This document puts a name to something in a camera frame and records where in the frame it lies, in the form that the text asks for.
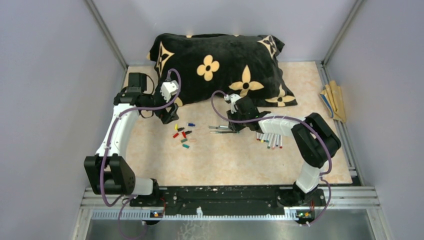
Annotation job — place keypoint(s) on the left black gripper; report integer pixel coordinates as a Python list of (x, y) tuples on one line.
[(168, 112)]

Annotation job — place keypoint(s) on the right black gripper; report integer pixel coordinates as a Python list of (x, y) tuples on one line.
[(234, 127)]

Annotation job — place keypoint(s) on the dark green pen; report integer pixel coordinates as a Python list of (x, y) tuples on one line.
[(270, 141)]

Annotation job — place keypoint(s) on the white marker pink cap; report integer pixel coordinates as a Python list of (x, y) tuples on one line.
[(274, 141)]

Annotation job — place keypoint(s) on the white marker red cap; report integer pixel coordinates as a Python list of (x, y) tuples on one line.
[(280, 142)]

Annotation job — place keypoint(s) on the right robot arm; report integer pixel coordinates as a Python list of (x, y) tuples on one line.
[(316, 141)]

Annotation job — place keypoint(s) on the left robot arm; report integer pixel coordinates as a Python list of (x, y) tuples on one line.
[(107, 170)]

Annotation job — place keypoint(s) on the black floral pillow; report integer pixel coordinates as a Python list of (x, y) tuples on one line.
[(235, 64)]

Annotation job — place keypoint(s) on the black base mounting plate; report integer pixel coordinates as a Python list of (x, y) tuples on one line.
[(231, 200)]

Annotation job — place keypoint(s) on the folded tan cloth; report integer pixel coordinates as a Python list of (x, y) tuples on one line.
[(332, 99)]

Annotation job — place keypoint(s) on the white cable duct strip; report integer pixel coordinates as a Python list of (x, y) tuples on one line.
[(148, 215)]

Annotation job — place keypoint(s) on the aluminium front rail frame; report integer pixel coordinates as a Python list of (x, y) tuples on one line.
[(351, 213)]

